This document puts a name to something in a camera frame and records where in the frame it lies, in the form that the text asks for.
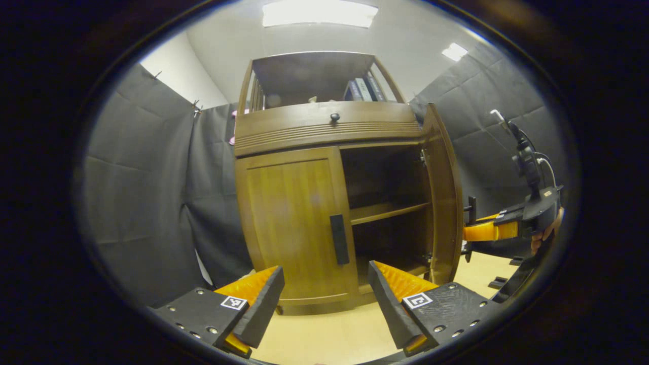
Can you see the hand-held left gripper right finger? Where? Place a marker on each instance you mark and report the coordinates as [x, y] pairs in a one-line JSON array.
[[388, 309]]

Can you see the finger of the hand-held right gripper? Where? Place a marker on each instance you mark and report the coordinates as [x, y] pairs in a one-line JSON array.
[[492, 218], [487, 231]]

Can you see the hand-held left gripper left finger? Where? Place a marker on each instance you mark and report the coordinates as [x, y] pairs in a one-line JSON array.
[[263, 309]]

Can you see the large rectangular ceiling light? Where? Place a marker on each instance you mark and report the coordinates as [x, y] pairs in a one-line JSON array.
[[319, 13]]

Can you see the wooden drawer with black knob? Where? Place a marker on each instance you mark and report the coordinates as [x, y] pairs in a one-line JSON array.
[[284, 126]]

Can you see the wooden double-door shoe cabinet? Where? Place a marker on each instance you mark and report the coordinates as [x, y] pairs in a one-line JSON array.
[[385, 210]]

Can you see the small black block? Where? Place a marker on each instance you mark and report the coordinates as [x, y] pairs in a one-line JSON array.
[[497, 282], [517, 261]]

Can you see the grey hardcover book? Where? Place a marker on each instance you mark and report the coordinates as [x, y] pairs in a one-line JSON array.
[[363, 90]]

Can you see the small ceiling light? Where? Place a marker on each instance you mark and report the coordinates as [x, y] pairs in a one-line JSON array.
[[454, 51]]

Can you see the black backdrop cloth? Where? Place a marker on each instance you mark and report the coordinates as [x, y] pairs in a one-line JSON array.
[[142, 203]]

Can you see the dark hardcover book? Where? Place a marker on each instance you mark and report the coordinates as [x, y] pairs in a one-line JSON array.
[[352, 92], [376, 88]]

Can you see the wooden cabinet door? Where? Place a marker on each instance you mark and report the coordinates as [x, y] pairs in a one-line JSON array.
[[446, 203], [294, 223]]

